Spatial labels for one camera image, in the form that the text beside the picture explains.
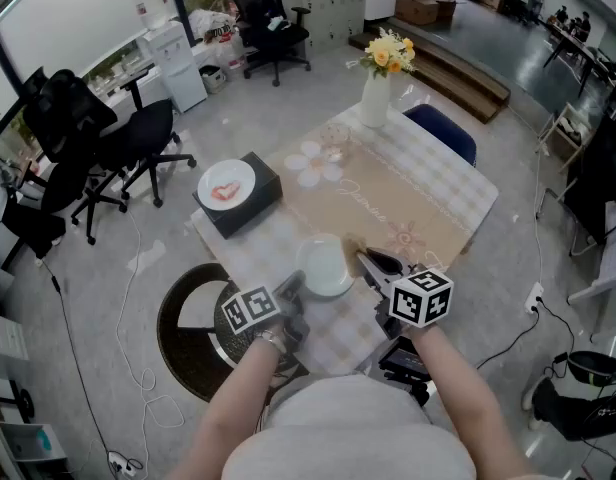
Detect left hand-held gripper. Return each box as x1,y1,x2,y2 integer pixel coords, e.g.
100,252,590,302
221,269,312,354

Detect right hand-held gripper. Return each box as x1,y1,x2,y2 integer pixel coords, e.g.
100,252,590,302
356,247,454,340

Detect plain white plate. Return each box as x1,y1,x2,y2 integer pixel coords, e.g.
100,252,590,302
295,232,357,299

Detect white plate with red stain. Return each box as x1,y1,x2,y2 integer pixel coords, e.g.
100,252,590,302
196,158,257,212

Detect person's right forearm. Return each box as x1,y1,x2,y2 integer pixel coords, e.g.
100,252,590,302
405,323,544,480

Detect person's left forearm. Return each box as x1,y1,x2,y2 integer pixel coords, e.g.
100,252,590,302
165,330,289,480

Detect beige checked tablecloth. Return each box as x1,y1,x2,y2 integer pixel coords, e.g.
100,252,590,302
189,102,500,377

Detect black box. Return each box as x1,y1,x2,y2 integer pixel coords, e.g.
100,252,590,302
191,151,283,240

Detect dark wicker stool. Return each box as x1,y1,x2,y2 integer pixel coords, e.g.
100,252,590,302
156,262,309,403

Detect clear glass cup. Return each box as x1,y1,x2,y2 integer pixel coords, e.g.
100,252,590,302
318,121,353,164

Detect white power strip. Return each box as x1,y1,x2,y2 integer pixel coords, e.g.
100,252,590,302
524,281,546,314
106,450,139,477

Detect blue chair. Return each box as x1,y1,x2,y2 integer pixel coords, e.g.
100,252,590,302
401,102,478,168

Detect person's grey shirt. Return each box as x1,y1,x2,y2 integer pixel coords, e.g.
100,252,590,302
220,373,477,480

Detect wooden step platform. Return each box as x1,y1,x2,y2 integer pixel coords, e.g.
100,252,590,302
347,17,512,124

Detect yellow flower bouquet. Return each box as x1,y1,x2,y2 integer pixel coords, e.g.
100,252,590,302
358,26,418,80

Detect black office chair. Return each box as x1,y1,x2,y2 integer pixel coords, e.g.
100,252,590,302
37,155,130,247
226,0,313,88
22,66,198,209

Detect small white bin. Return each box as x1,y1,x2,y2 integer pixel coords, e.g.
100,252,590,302
198,64,228,94

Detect wooden rack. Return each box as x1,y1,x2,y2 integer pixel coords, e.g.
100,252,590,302
535,101,597,169

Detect white bench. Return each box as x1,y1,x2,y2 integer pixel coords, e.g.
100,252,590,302
567,227,616,319

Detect black helmet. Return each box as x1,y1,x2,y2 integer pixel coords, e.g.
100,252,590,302
567,350,616,387

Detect black folding chair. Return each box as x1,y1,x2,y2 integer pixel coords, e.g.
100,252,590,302
535,112,616,259

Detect white water dispenser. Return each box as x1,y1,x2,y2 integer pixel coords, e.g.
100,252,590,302
137,20,209,114

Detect cardboard box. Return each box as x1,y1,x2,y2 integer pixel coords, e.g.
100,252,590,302
395,0,439,26

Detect white vase with flowers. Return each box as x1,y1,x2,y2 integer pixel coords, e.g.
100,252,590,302
277,0,367,49

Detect white plastic bags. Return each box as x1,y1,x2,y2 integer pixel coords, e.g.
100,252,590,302
187,8,247,72

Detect long dark table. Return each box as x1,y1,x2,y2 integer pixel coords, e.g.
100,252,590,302
542,17,614,99

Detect water dispenser bottle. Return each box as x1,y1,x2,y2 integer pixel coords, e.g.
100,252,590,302
132,0,172,32

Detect black-framed window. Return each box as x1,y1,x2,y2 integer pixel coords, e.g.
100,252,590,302
0,0,239,134

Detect silver wrist bracelet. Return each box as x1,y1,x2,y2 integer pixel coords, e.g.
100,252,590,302
252,330,288,354

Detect black cable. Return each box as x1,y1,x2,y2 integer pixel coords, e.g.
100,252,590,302
40,260,114,459
475,297,577,372

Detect white cable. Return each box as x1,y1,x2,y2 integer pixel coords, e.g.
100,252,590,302
115,207,187,469

